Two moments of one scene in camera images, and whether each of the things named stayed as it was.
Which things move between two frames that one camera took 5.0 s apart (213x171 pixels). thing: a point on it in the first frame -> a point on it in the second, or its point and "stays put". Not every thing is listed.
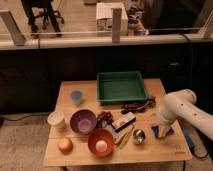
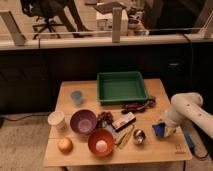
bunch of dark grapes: x=104 y=119 stays put
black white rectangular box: x=124 y=121 stays put
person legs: x=47 y=5 -> x=72 y=15
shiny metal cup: x=139 y=136 stays put
